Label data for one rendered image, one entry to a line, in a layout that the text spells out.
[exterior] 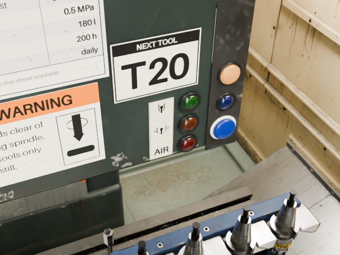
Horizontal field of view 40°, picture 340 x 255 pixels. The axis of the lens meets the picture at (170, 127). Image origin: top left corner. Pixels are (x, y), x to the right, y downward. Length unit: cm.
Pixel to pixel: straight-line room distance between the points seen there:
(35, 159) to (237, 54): 25
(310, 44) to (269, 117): 42
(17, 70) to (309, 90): 130
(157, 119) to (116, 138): 5
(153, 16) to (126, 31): 3
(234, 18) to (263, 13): 129
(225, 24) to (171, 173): 157
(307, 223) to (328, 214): 57
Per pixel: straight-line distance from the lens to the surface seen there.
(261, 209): 107
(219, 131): 58
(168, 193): 196
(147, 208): 190
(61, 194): 150
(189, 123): 55
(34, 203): 150
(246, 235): 98
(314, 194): 170
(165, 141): 56
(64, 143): 51
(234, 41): 52
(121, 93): 49
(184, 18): 48
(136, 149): 55
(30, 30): 43
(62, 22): 43
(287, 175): 175
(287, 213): 102
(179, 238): 100
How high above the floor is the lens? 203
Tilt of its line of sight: 40 degrees down
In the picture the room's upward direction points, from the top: 1 degrees clockwise
